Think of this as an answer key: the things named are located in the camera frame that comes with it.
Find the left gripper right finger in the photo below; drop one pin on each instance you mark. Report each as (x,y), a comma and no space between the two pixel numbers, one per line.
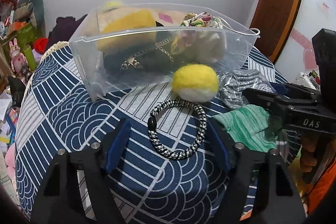
(260,188)

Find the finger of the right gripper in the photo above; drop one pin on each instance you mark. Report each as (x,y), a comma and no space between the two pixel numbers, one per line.
(288,89)
(284,106)

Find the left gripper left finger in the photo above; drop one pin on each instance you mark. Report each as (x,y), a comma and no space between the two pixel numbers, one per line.
(58,199)

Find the green knitted glove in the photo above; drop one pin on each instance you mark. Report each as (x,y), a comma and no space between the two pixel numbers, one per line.
(253,126)

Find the cream drawstring pouch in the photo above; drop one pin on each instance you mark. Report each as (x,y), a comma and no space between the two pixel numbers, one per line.
(226,43)

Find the yellow white felt ball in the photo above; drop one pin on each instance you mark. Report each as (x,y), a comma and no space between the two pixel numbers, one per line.
(195,83)

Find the floral fabric scrunchie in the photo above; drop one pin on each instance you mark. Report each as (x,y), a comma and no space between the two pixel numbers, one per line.
(203,19)

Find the black hat with chain pattern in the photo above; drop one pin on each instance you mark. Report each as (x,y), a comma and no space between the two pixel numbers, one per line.
(150,57)

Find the clear plastic storage box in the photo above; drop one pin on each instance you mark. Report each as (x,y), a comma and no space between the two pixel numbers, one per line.
(89,60)

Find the orange gloved hand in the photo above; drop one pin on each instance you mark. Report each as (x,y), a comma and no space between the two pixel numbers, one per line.
(315,193)

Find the silver grey glitter fabric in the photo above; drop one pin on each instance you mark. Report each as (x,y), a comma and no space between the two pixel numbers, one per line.
(233,83)

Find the pink plush slipper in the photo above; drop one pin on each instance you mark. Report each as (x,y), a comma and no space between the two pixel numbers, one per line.
(10,162)

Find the wooden wardrobe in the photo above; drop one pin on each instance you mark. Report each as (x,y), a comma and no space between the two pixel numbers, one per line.
(287,27)

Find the colourful checkered book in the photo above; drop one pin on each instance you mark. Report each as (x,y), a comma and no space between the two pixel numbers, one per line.
(12,119)

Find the blue white patterned tablecloth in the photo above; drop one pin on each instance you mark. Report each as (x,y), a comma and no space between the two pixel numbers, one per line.
(58,113)

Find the beige patchwork blanket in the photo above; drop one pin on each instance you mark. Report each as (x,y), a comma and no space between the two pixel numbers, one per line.
(128,18)

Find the pink bunny toy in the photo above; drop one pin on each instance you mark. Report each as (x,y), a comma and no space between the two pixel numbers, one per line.
(18,59)

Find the green bottle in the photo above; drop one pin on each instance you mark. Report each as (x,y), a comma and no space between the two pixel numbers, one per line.
(30,57)

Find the red cloth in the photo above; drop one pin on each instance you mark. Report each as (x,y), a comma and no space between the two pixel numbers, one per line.
(40,45)

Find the green storage box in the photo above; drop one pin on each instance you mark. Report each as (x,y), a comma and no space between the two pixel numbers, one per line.
(28,34)

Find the yellow plush headrest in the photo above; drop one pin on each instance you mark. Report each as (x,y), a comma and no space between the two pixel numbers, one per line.
(112,4)

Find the dark purple garment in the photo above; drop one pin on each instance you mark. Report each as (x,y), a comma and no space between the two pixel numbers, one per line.
(64,29)

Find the grey green plush pillow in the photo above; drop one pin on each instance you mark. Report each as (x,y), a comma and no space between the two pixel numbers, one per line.
(31,11)

